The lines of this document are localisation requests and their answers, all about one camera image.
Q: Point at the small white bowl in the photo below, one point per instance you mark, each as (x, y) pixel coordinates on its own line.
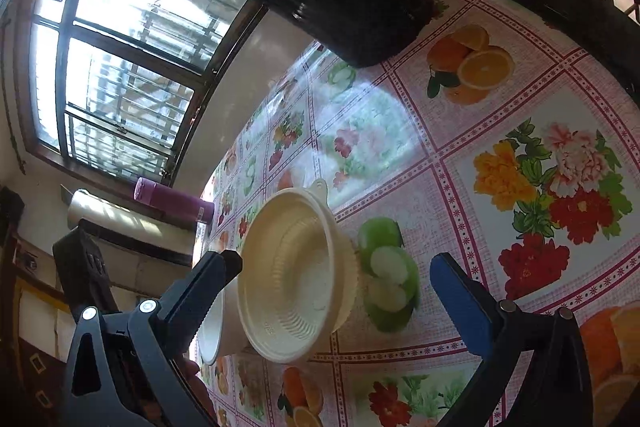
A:
(225, 327)

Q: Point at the purple thermos bottle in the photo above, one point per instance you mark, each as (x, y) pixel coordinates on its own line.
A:
(175, 202)

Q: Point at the barred window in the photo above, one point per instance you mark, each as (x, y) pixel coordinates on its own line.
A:
(125, 57)

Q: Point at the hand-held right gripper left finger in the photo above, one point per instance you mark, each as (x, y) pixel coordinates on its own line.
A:
(200, 292)

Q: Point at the floral plastic tablecloth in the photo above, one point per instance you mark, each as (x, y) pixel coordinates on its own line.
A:
(450, 167)

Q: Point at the large cream plastic bowl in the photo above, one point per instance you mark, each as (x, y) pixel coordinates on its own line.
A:
(290, 267)

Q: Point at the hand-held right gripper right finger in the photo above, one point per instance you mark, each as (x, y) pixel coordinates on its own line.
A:
(460, 302)

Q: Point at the white standing air conditioner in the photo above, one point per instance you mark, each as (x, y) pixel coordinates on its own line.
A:
(115, 217)

